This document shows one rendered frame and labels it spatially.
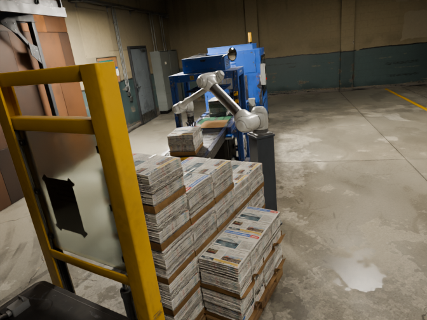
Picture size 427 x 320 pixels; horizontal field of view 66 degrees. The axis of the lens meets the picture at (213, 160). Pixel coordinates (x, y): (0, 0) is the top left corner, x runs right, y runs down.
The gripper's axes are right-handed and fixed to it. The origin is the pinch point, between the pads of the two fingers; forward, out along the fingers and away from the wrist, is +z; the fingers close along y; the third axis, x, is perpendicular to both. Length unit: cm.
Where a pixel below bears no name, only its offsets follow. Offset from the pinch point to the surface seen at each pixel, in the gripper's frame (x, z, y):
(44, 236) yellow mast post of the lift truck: -235, -9, -14
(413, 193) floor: 27, 94, 251
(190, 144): -45.4, 0.8, 11.0
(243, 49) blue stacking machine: 318, -83, 26
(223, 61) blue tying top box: 89, -73, 28
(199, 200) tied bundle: -178, -1, 55
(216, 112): 150, 7, -2
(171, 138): -45.5, -7.1, -9.7
